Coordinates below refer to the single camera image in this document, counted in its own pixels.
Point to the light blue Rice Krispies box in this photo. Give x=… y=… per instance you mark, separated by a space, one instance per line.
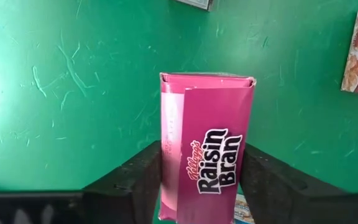
x=242 y=211

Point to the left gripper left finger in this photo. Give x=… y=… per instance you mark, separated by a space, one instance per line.
x=126 y=199

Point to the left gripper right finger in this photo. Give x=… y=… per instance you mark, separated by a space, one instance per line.
x=284 y=202

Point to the green table mat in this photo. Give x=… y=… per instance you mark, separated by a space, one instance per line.
x=73 y=93

